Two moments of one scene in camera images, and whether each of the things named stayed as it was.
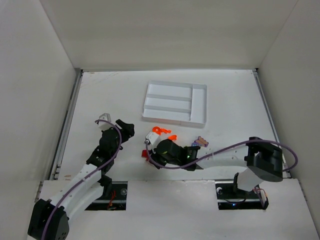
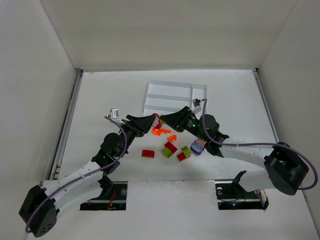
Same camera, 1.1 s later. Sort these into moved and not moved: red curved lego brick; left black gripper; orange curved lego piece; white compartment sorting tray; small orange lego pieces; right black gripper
Moved: right black gripper; left black gripper
Not moved: white compartment sorting tray; orange curved lego piece; small orange lego pieces; red curved lego brick
